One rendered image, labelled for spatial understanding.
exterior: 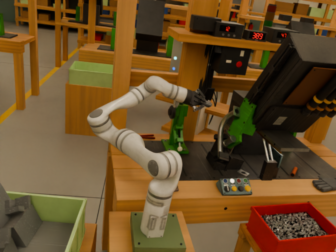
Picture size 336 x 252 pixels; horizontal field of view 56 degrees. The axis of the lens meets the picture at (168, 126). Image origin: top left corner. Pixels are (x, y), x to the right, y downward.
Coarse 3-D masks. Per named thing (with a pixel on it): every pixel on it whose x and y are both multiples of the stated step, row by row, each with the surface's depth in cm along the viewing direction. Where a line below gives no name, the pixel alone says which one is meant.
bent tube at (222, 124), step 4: (236, 108) 165; (232, 112) 165; (236, 112) 167; (224, 116) 171; (228, 116) 169; (232, 116) 168; (224, 120) 172; (220, 124) 173; (224, 124) 173; (220, 128) 173; (220, 132) 172; (220, 136) 171; (220, 140) 170; (220, 144) 169; (220, 148) 168
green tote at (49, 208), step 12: (12, 192) 119; (24, 192) 120; (36, 204) 120; (48, 204) 121; (60, 204) 121; (72, 204) 121; (84, 204) 118; (48, 216) 123; (60, 216) 123; (72, 216) 123; (84, 216) 123; (84, 228) 127; (72, 240) 101
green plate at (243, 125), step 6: (246, 102) 162; (240, 108) 166; (246, 108) 160; (252, 108) 156; (240, 114) 164; (246, 114) 159; (252, 114) 158; (234, 120) 168; (240, 120) 162; (246, 120) 158; (234, 126) 166; (240, 126) 161; (246, 126) 160; (252, 126) 161; (228, 132) 170; (234, 132) 165; (240, 132) 160; (246, 132) 162; (252, 132) 163
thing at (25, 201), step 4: (24, 196) 117; (28, 196) 117; (16, 200) 118; (20, 200) 117; (24, 200) 117; (28, 200) 117; (16, 204) 117; (20, 204) 117; (24, 204) 117; (28, 204) 116; (24, 208) 116; (28, 208) 116
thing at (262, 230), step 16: (256, 208) 138; (272, 208) 141; (288, 208) 144; (304, 208) 147; (256, 224) 134; (272, 224) 134; (288, 224) 135; (304, 224) 139; (320, 224) 139; (256, 240) 134; (272, 240) 124; (288, 240) 121; (304, 240) 123; (320, 240) 127
